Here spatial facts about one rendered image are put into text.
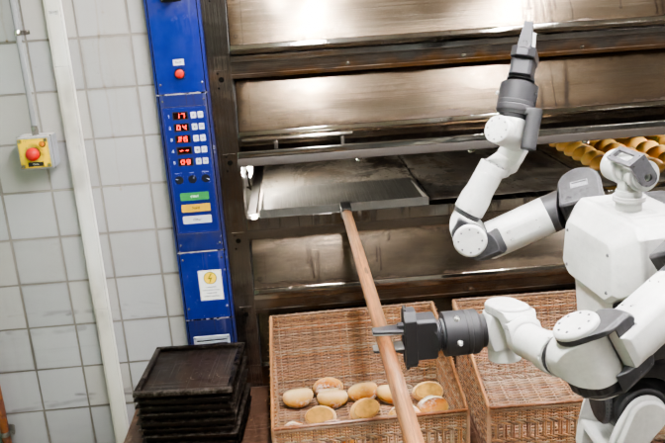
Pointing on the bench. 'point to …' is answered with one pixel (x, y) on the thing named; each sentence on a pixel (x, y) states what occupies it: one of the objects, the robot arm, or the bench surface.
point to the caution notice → (211, 285)
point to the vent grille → (212, 339)
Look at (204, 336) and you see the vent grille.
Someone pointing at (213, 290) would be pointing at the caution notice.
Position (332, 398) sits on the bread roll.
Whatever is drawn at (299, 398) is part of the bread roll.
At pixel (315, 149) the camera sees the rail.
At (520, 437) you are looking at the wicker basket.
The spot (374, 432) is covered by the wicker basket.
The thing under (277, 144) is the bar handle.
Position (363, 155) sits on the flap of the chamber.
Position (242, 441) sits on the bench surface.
